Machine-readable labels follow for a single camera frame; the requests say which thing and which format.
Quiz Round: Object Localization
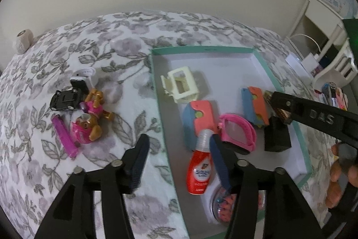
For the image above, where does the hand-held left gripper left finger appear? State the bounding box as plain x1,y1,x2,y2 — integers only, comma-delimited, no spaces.
34,133,151,239

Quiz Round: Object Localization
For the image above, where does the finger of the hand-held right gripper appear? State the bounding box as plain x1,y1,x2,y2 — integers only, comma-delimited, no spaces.
271,91,358,144

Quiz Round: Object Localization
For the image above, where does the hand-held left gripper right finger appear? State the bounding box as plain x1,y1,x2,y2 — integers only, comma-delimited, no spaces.
209,134,323,239

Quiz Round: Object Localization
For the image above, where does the beige chocolate bar eraser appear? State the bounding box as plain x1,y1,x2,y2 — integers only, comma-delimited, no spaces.
263,90,293,125

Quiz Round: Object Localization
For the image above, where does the red squeeze bottle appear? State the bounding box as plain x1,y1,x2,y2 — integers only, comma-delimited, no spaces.
187,128,216,196

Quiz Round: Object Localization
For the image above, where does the black rectangular block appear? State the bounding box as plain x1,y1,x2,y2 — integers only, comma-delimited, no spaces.
264,115,292,152

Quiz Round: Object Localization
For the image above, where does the clear jar with pink bits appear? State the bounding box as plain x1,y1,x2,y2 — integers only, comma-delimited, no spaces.
211,186,266,225

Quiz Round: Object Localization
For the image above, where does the blue and orange toy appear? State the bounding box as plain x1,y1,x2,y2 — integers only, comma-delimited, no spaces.
241,86,271,128
182,100,220,151

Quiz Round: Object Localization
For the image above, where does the pink watch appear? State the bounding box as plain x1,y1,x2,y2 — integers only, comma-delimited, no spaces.
218,114,257,156

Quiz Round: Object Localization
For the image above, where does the cream hair claw clip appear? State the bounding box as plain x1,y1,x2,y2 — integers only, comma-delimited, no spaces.
160,67,200,105

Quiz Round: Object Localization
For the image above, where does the teal shallow box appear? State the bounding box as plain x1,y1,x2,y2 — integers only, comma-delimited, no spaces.
149,46,311,239

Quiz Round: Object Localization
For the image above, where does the person's right hand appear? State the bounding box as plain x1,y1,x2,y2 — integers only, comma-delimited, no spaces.
326,143,351,210

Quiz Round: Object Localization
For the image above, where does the colourful clutter pile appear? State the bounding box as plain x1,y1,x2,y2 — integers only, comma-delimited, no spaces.
322,82,349,111

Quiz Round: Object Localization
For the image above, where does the white charger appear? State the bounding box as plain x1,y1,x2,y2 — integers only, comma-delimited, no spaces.
304,55,319,70

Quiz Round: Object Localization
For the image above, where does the pink toy puppy figure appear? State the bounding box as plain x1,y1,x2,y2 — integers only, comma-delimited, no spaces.
70,89,115,144

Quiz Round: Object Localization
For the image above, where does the purple lighter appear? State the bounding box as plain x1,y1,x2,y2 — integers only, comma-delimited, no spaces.
51,114,79,158

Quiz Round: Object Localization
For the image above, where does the dark green object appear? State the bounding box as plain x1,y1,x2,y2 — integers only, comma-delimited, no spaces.
342,18,358,60

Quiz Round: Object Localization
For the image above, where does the white shelf unit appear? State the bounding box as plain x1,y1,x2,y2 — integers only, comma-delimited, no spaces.
285,0,358,80

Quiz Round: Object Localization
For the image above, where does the black toy car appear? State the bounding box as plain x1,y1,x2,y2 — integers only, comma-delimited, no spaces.
50,88,86,111

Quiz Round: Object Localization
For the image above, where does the white smartwatch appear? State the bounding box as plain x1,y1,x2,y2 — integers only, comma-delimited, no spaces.
69,67,97,90

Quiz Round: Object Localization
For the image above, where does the white cable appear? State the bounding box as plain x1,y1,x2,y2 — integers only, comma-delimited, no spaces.
289,33,322,56

